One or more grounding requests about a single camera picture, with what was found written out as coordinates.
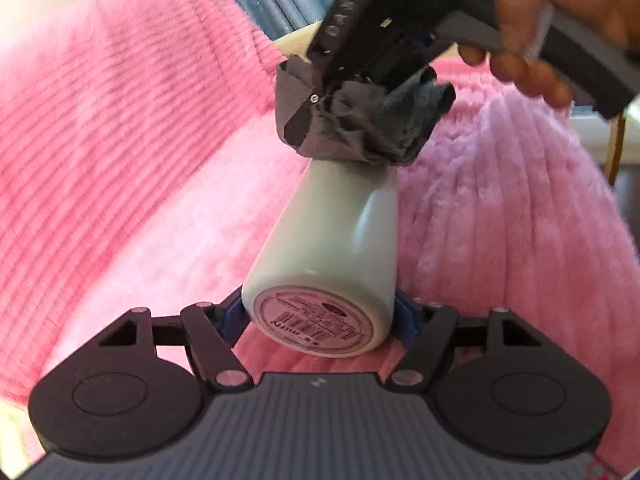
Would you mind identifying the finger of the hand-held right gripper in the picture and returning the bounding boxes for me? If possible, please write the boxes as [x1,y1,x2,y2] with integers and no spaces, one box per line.
[375,35,436,86]
[282,92,324,147]

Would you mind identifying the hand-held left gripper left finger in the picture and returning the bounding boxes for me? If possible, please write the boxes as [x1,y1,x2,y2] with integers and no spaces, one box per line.
[97,289,253,393]

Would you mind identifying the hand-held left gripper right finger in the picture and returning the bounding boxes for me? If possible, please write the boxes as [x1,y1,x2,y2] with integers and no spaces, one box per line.
[387,292,546,392]

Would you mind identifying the grey cleaning cloth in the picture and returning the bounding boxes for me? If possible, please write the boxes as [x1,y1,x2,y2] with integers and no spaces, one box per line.
[275,55,457,167]

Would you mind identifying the white insulated bottle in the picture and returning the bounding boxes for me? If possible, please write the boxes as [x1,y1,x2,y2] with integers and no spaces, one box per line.
[241,157,401,359]

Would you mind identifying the yellow-green covered armchair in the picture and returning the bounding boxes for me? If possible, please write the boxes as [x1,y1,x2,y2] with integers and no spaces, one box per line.
[272,22,326,56]

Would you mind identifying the pink ribbed blanket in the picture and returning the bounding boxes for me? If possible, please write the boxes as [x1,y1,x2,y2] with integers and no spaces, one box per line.
[0,0,640,466]

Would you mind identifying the wooden furniture leg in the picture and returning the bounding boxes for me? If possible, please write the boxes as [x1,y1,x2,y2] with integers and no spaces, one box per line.
[605,110,628,186]

